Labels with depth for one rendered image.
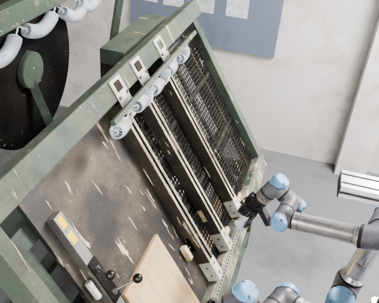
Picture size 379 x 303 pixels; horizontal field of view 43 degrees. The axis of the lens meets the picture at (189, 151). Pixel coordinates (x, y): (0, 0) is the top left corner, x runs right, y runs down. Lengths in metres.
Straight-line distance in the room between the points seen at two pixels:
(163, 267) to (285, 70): 3.04
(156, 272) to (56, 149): 0.79
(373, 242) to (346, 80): 3.10
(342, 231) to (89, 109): 1.10
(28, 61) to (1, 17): 0.32
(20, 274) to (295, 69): 3.75
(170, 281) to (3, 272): 0.91
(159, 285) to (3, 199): 0.93
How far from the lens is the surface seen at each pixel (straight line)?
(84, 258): 1.84
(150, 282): 2.17
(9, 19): 2.22
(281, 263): 4.07
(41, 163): 1.69
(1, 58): 2.16
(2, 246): 1.59
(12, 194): 1.58
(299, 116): 5.08
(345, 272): 2.29
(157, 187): 2.32
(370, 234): 1.96
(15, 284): 1.65
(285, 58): 4.84
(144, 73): 2.36
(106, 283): 1.90
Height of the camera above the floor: 2.87
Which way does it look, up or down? 34 degrees down
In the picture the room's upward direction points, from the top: 5 degrees clockwise
